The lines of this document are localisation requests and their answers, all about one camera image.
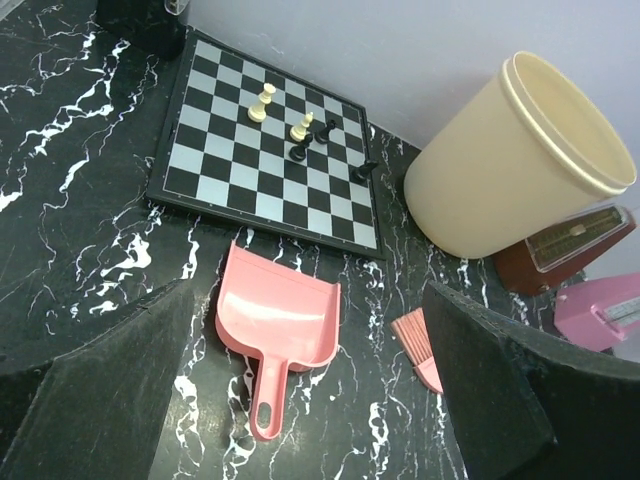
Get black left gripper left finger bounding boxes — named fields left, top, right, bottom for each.
left=1, top=280, right=195, bottom=479

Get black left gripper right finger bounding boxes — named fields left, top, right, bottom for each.
left=422, top=281, right=639, bottom=479

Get pink hand brush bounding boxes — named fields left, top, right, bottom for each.
left=391, top=308, right=443, bottom=394

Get pink plastic dustpan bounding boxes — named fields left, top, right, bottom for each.
left=215, top=243, right=341, bottom=441

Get pink metronome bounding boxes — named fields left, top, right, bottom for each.
left=554, top=272, right=639, bottom=352

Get brown metronome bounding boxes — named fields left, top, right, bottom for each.
left=492, top=205, right=637, bottom=296

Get beige plastic bucket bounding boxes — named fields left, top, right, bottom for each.
left=404, top=51, right=637, bottom=259

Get black white chessboard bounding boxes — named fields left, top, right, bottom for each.
left=147, top=29, right=383, bottom=258

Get black chess piece front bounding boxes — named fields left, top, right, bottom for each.
left=289, top=133, right=314, bottom=162

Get black chess piece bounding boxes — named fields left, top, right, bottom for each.
left=289, top=133, right=314, bottom=162
left=314, top=119, right=337, bottom=145

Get black chess piece back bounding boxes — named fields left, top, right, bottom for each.
left=314, top=119, right=337, bottom=145

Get white chess piece left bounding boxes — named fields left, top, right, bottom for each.
left=247, top=83, right=277, bottom=123

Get white chess piece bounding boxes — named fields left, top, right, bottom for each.
left=247, top=83, right=277, bottom=123
left=289, top=112, right=314, bottom=142

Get white chess piece right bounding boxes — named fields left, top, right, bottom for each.
left=289, top=112, right=314, bottom=142

